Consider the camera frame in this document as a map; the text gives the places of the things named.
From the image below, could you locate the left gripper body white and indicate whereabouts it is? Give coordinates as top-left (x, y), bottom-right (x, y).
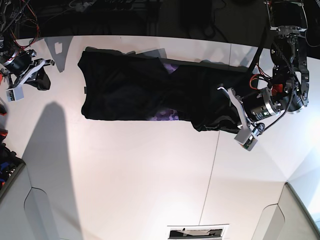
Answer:
top-left (217, 86), bottom-right (284, 139)

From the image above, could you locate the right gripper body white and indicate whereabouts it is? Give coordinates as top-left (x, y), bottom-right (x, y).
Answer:
top-left (0, 49), bottom-right (55, 89)

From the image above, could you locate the black t-shirt with graphic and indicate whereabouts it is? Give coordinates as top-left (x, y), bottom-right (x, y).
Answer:
top-left (78, 50), bottom-right (251, 132)

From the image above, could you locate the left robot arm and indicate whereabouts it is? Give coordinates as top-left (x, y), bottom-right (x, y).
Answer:
top-left (217, 0), bottom-right (309, 151)

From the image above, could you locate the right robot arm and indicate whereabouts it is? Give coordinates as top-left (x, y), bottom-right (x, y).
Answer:
top-left (0, 0), bottom-right (55, 102)

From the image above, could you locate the grey bin with colourful clothes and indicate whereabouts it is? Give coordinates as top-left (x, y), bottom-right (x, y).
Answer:
top-left (0, 128), bottom-right (26, 201)

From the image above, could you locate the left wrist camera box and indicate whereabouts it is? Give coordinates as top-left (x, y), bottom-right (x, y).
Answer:
top-left (234, 128), bottom-right (258, 151)

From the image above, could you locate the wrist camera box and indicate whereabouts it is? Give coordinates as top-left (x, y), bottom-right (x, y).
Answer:
top-left (234, 128), bottom-right (258, 151)
top-left (6, 86), bottom-right (24, 102)

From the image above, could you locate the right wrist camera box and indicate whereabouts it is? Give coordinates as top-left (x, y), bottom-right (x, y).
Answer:
top-left (6, 86), bottom-right (24, 102)

